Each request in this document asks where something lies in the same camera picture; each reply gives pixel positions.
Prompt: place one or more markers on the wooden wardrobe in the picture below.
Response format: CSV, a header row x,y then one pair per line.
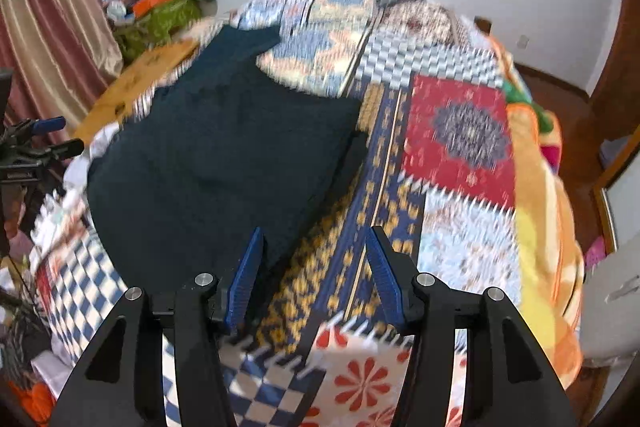
x,y
620,57

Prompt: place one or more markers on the orange fleece blanket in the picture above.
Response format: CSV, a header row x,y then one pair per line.
x,y
545,217

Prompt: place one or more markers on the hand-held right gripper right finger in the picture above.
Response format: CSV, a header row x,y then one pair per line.
x,y
387,282

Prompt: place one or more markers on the black pants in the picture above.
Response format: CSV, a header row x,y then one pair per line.
x,y
215,147

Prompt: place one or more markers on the orange cloth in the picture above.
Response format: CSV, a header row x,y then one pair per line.
x,y
35,402

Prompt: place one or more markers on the bamboo lap desk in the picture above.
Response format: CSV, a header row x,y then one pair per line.
x,y
130,82

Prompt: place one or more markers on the white appliance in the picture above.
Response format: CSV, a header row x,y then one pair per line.
x,y
612,307

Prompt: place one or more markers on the wooden bed post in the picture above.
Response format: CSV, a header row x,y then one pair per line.
x,y
483,25

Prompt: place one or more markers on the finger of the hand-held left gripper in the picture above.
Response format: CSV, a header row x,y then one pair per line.
x,y
47,125
62,149

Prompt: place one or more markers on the green printed storage bag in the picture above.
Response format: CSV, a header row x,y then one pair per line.
x,y
160,24

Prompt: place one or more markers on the white wall outlet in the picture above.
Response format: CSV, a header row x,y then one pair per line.
x,y
523,42

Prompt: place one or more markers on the patchwork printed blanket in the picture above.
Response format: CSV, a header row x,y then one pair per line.
x,y
450,142

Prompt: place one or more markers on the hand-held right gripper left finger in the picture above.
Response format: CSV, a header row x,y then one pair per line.
x,y
240,287

